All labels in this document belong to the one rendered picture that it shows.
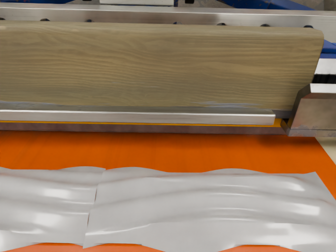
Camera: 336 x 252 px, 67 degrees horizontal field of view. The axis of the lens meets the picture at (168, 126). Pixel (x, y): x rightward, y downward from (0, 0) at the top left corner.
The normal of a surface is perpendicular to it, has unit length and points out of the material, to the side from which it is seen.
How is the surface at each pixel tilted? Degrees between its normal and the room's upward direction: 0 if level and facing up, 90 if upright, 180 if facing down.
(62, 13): 60
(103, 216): 8
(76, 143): 30
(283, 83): 56
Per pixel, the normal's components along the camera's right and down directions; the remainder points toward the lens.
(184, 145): 0.03, -0.84
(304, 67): 0.00, 0.48
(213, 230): 0.05, -0.31
